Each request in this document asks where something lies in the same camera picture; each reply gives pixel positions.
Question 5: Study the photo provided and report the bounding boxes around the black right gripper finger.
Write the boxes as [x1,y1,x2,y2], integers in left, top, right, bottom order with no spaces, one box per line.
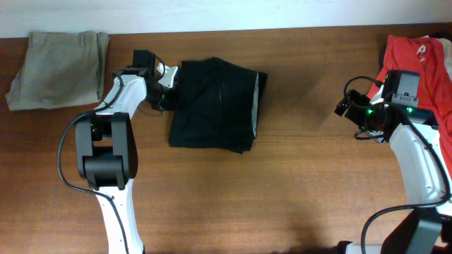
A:
[345,103,367,127]
[334,90,361,116]

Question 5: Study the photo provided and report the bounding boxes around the folded khaki shorts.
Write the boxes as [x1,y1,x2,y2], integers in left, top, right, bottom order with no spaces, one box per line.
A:
[5,31,109,111]

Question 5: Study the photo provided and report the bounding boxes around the black shorts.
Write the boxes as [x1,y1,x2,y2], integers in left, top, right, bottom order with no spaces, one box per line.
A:
[169,57,268,154]

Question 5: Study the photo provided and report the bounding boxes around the red shirt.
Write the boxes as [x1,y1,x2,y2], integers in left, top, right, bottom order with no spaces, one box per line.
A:
[376,35,451,171]

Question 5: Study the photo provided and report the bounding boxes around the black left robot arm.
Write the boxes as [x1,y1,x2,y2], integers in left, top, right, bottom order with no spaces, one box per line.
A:
[75,63,179,254]

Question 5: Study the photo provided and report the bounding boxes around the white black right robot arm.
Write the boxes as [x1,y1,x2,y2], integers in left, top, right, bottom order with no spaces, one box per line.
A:
[335,90,451,253]

